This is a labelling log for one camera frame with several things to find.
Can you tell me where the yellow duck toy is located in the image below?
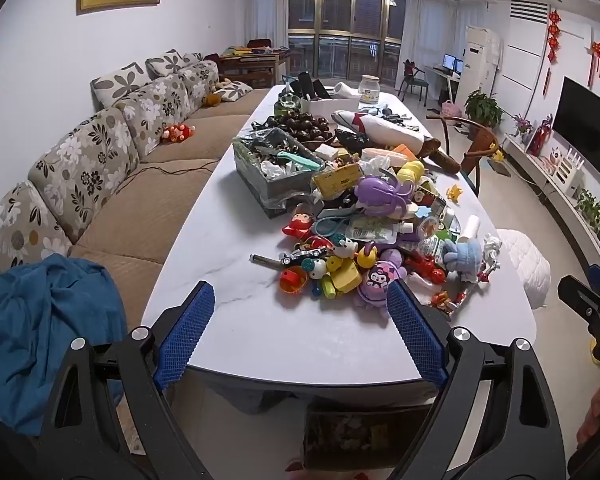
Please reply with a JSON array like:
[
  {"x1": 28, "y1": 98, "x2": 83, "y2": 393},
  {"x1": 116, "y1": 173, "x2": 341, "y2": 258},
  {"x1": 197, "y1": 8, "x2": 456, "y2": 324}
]
[{"x1": 355, "y1": 242, "x2": 378, "y2": 270}]

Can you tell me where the purple kuromi plush toy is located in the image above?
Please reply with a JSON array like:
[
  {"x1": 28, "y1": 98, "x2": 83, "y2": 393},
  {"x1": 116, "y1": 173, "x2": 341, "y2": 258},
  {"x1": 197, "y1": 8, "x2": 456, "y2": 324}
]
[{"x1": 353, "y1": 248, "x2": 407, "y2": 318}]

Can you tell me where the orange toy cup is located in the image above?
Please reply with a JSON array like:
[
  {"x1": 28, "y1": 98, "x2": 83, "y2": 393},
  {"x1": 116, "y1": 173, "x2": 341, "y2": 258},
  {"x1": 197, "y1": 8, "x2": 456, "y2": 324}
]
[{"x1": 278, "y1": 266, "x2": 309, "y2": 295}]

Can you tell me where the bowl of chestnuts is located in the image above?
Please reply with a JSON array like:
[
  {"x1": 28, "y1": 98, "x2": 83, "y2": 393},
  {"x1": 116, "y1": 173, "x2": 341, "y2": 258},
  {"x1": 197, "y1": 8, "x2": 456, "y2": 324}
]
[{"x1": 264, "y1": 110, "x2": 336, "y2": 148}]

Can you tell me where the light blue plush toy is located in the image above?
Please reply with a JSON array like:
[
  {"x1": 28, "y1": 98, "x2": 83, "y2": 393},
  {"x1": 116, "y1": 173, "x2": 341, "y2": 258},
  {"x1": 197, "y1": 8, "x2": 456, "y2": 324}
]
[{"x1": 442, "y1": 238, "x2": 482, "y2": 274}]

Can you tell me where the blue cloth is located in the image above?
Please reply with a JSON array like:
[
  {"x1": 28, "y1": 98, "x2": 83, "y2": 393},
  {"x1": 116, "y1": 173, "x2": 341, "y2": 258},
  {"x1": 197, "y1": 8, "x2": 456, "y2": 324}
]
[{"x1": 0, "y1": 255, "x2": 128, "y2": 436}]

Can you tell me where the clear plastic jar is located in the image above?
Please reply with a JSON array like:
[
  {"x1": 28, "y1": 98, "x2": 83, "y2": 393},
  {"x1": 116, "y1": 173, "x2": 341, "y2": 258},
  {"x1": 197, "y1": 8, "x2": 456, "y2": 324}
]
[{"x1": 358, "y1": 75, "x2": 380, "y2": 105}]

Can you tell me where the yellow toy block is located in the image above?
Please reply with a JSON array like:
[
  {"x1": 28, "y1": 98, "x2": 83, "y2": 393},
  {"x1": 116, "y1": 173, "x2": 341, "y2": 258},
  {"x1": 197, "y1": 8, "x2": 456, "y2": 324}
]
[{"x1": 330, "y1": 259, "x2": 362, "y2": 294}]

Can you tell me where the silver toy race car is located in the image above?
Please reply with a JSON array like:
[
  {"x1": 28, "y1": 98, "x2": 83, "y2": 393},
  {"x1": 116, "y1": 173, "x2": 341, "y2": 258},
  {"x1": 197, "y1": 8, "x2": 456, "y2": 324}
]
[{"x1": 279, "y1": 235, "x2": 335, "y2": 266}]

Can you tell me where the grey storage box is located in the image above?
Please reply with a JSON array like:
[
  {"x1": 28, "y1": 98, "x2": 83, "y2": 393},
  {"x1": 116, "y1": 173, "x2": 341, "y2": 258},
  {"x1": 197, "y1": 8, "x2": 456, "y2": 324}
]
[{"x1": 232, "y1": 128, "x2": 326, "y2": 218}]

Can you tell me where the white floor cushion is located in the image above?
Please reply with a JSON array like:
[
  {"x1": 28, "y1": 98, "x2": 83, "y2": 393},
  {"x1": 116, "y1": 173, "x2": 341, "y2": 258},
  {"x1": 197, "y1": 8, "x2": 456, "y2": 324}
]
[{"x1": 498, "y1": 229, "x2": 550, "y2": 310}]

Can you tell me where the cardboard trash box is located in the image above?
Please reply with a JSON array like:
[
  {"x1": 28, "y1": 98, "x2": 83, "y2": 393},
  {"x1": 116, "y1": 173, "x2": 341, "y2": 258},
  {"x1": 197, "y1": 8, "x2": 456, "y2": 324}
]
[{"x1": 301, "y1": 402, "x2": 430, "y2": 471}]

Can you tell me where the teal white bead toy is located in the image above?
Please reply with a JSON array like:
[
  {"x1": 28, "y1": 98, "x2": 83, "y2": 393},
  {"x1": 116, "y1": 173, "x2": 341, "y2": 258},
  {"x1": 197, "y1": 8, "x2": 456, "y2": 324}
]
[{"x1": 301, "y1": 255, "x2": 343, "y2": 300}]

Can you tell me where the floral beige sofa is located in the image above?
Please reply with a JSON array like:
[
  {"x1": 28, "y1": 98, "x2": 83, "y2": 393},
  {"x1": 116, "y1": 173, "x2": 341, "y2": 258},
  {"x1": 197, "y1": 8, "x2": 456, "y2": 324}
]
[{"x1": 0, "y1": 50, "x2": 264, "y2": 321}]

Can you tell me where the white standing air conditioner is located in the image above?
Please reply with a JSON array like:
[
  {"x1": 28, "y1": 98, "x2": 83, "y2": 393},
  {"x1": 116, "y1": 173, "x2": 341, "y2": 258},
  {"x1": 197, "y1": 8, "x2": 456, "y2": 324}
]
[{"x1": 454, "y1": 25, "x2": 503, "y2": 110}]

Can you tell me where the white cardboard tube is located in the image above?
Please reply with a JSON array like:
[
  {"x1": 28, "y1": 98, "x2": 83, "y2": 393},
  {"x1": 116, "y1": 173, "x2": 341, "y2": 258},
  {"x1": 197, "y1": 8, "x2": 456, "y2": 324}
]
[{"x1": 460, "y1": 214, "x2": 481, "y2": 242}]

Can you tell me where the black television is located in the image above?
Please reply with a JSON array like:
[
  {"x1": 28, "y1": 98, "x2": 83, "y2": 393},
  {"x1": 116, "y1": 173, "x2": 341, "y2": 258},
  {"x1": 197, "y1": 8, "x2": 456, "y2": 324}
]
[{"x1": 553, "y1": 77, "x2": 600, "y2": 174}]

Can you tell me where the red silver ultraman figure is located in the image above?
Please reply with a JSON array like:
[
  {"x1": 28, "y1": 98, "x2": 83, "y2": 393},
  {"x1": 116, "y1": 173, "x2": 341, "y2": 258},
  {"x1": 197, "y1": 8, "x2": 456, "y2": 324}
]
[{"x1": 429, "y1": 233, "x2": 504, "y2": 317}]

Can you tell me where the potted green plant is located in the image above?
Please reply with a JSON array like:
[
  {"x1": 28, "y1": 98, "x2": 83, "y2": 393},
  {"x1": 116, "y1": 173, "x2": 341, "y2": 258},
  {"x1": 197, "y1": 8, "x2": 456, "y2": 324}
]
[{"x1": 465, "y1": 90, "x2": 503, "y2": 129}]

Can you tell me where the wooden chair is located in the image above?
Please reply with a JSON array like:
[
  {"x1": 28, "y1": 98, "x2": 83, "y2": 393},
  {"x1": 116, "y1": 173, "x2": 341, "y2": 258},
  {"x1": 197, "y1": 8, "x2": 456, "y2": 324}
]
[{"x1": 426, "y1": 114, "x2": 500, "y2": 196}]

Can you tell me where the purple octopus toy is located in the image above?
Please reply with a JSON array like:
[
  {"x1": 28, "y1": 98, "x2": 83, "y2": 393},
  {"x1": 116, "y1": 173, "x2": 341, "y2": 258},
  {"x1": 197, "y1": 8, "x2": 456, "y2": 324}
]
[{"x1": 354, "y1": 174, "x2": 415, "y2": 219}]

